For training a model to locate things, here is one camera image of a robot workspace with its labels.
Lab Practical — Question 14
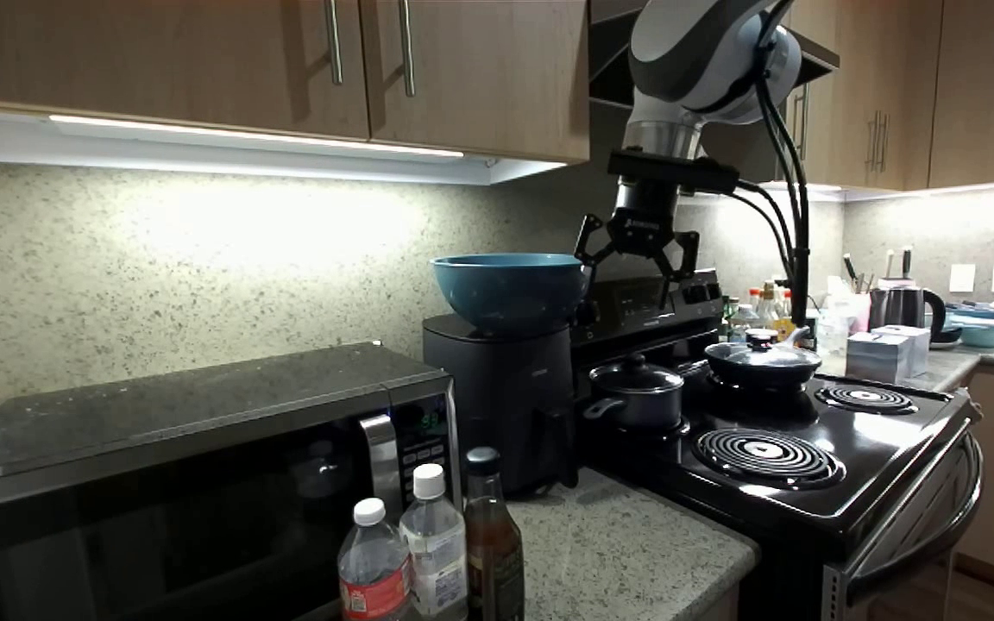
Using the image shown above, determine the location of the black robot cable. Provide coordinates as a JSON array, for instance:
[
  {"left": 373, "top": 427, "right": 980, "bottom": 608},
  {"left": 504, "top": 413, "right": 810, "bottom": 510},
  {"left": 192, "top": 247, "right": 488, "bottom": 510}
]
[{"left": 736, "top": 0, "right": 817, "bottom": 340}]

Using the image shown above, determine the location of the small coil burner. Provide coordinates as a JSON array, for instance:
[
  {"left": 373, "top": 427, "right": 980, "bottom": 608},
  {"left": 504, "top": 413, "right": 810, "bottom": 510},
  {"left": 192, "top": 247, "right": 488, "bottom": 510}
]
[{"left": 810, "top": 379, "right": 926, "bottom": 419}]

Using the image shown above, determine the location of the black electric stove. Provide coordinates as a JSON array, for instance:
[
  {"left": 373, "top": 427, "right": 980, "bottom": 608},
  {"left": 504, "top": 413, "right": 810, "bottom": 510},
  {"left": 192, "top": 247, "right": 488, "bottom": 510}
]
[{"left": 569, "top": 270, "right": 990, "bottom": 621}]

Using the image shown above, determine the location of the white tissue box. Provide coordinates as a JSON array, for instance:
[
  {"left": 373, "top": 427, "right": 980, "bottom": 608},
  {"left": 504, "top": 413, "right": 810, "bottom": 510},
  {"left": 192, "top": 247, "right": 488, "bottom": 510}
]
[{"left": 843, "top": 325, "right": 935, "bottom": 387}]

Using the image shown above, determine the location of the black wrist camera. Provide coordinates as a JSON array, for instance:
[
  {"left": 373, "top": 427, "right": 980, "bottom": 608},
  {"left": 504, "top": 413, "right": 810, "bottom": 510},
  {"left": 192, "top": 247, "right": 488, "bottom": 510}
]
[{"left": 605, "top": 148, "right": 743, "bottom": 202}]

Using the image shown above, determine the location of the dark sauce bottle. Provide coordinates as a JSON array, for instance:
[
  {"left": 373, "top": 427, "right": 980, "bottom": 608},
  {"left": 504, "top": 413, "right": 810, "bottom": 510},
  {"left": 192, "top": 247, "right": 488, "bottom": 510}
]
[{"left": 460, "top": 446, "right": 528, "bottom": 621}]

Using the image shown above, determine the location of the metal cabinet door handle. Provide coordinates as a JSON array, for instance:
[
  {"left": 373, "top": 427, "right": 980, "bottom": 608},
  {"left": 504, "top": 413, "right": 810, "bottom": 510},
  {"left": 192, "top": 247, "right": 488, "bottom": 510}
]
[
  {"left": 324, "top": 0, "right": 348, "bottom": 87},
  {"left": 398, "top": 0, "right": 420, "bottom": 99}
]

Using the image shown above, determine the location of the blue bowl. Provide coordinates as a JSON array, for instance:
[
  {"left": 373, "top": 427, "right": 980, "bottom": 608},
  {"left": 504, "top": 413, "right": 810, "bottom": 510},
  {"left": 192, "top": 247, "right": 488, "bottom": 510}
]
[{"left": 430, "top": 253, "right": 595, "bottom": 334}]

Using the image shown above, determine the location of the red label water bottle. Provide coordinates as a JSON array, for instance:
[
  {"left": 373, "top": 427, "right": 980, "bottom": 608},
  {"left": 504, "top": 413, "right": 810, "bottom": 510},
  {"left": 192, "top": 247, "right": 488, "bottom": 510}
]
[{"left": 333, "top": 494, "right": 414, "bottom": 621}]

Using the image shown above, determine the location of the stainless steel kettle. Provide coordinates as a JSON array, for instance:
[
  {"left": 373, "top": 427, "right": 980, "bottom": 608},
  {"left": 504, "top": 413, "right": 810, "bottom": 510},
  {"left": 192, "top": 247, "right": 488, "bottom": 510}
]
[{"left": 863, "top": 247, "right": 951, "bottom": 344}]

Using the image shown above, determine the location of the black air fryer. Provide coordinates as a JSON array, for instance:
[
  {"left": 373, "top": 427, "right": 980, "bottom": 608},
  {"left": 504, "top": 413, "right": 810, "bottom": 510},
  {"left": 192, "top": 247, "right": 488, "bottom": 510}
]
[{"left": 420, "top": 311, "right": 584, "bottom": 502}]

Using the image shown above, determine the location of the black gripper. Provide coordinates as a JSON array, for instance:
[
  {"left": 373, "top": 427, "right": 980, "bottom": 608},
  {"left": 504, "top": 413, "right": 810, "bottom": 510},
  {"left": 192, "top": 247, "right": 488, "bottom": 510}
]
[{"left": 572, "top": 174, "right": 703, "bottom": 285}]

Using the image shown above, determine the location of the under cabinet light strip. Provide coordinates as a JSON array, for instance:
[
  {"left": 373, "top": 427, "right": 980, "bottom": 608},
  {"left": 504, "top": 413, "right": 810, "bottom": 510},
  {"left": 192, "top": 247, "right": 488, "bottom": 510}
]
[{"left": 0, "top": 99, "right": 572, "bottom": 189}]

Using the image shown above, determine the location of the frying pan with lid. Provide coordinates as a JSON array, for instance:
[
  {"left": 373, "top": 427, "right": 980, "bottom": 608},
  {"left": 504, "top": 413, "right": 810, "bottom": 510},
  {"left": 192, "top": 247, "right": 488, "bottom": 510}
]
[{"left": 681, "top": 327, "right": 825, "bottom": 396}]

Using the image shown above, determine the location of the white label water bottle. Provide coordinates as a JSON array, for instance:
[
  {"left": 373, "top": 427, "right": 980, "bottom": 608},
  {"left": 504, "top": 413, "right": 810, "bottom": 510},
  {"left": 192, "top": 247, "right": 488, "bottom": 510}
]
[{"left": 398, "top": 462, "right": 474, "bottom": 621}]

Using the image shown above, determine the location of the black microwave oven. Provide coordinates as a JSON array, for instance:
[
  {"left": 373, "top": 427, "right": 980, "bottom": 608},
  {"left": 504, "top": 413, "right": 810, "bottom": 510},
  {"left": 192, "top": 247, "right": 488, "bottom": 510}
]
[{"left": 0, "top": 343, "right": 467, "bottom": 621}]

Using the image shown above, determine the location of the wooden corner upper cabinet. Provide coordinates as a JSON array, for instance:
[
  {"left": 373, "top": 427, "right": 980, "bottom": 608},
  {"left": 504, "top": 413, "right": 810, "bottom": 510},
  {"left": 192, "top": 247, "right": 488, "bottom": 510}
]
[{"left": 788, "top": 0, "right": 994, "bottom": 194}]

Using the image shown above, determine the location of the large coil burner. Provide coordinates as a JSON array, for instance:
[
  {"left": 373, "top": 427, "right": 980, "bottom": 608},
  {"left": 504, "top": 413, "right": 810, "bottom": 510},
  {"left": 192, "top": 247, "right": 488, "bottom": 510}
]
[{"left": 691, "top": 424, "right": 853, "bottom": 494}]

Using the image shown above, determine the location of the teal dish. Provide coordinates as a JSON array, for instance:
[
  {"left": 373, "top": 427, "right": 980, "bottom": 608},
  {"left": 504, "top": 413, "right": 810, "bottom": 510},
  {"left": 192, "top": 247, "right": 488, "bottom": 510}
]
[{"left": 941, "top": 305, "right": 994, "bottom": 352}]

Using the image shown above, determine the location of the saucepan with glass lid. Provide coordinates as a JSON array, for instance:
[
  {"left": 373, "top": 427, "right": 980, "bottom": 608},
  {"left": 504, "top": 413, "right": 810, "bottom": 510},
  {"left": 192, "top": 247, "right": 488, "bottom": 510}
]
[{"left": 578, "top": 352, "right": 685, "bottom": 437}]

